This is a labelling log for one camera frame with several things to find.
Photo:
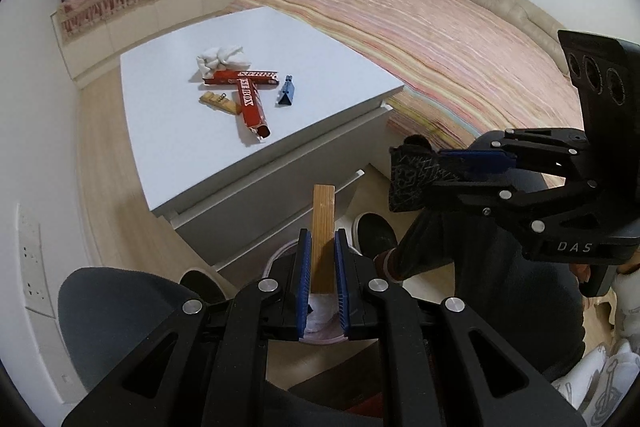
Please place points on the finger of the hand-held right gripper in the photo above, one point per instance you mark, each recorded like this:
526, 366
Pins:
465, 197
480, 159

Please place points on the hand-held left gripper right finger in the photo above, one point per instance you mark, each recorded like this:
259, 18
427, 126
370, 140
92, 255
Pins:
341, 287

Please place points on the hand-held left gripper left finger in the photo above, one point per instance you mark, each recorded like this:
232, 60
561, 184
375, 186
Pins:
301, 287

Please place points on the wooden block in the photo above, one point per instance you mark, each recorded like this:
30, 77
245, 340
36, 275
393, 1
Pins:
322, 242

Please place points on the person's right hand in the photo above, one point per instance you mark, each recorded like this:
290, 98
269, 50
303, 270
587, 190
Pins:
582, 276

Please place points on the white drawer front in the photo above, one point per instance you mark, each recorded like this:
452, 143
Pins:
260, 253
280, 187

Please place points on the black shoe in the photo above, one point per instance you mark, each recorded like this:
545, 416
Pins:
375, 237
200, 284

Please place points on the person's right leg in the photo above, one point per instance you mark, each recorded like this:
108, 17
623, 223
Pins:
490, 287

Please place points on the bed with striped cover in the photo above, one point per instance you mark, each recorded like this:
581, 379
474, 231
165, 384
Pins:
450, 57

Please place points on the beige padded headboard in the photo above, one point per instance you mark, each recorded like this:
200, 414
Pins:
505, 2

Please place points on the long red box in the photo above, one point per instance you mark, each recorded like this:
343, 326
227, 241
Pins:
250, 107

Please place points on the blue binder clip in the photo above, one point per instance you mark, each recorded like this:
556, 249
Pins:
287, 93

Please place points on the wooden clothespin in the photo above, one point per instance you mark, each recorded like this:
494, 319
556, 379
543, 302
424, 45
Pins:
220, 103

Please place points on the short red box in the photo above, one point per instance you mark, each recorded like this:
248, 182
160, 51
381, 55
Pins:
220, 78

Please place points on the white printed cloth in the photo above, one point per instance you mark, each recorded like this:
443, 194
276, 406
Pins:
600, 387

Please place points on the crumpled white tissue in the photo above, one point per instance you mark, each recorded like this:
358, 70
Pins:
215, 57

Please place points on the white dresser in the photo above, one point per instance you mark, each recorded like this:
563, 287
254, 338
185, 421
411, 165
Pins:
240, 32

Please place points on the white window bench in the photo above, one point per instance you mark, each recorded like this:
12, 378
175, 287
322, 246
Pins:
150, 22

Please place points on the white wall socket panel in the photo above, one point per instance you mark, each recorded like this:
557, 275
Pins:
34, 262

